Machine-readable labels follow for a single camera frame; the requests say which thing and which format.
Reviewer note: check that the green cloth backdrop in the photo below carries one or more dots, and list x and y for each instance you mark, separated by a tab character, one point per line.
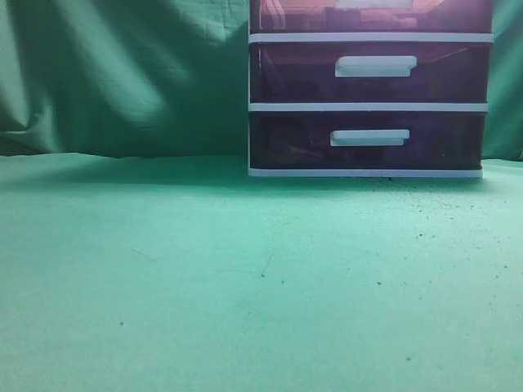
138	255

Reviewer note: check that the translucent red drawer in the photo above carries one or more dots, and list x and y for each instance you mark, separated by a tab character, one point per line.
304	140
384	72
425	16

